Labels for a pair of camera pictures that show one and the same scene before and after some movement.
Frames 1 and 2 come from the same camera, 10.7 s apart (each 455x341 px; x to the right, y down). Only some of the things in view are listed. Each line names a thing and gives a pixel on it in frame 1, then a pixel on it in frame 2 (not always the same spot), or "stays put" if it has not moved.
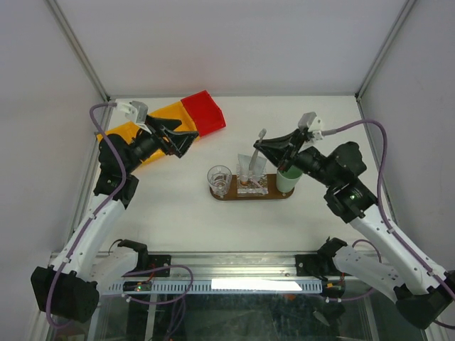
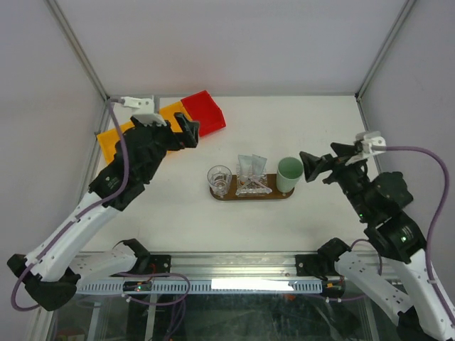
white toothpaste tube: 244,165 stays put
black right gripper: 283,149 → 313,165
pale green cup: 286,181 stays put
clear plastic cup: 220,177 stays put
